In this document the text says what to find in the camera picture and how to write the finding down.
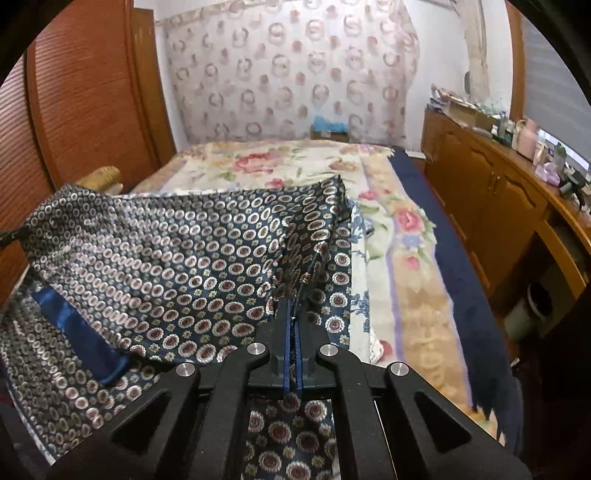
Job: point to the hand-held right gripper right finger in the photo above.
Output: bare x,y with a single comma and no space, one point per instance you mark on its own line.
299,369

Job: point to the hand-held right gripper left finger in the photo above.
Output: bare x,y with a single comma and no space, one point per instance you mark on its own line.
286,369

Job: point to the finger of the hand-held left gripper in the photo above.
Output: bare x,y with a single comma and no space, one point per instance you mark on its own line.
9,237

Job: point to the dark patterned satin robe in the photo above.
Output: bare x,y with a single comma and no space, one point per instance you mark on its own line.
161,286

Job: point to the blue floral white sheet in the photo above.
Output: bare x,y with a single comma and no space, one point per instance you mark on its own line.
360,314

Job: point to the pink floral bedspread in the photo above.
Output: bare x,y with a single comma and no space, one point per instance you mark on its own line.
406,258

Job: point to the wooden louvered wardrobe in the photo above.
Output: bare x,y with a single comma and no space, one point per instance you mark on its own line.
83,92

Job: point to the dark blue bed sheet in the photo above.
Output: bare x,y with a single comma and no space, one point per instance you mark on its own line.
466,295

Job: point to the white waste bin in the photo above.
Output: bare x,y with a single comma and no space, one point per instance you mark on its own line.
521,321

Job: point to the light blue cloth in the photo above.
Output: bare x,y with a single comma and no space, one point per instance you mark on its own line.
328,123

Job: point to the wooden sideboard cabinet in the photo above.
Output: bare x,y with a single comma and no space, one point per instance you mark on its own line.
480,184

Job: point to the circle-patterned sheer curtain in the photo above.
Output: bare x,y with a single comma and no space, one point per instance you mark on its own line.
286,69

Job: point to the open cardboard box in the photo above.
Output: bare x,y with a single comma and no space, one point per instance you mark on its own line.
466,115

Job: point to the stack of books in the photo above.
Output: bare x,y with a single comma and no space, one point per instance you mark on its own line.
441,98

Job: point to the pink tissue pack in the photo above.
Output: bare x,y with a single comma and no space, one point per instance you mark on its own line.
548,174

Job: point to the pink thermos jug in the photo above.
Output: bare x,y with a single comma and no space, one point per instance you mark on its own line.
526,143

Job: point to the black mini tripod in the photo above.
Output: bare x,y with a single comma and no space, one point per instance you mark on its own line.
572,184

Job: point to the beige window curtain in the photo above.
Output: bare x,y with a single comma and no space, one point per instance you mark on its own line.
475,55

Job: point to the grey window blind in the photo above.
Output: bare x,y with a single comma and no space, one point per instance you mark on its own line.
549,92

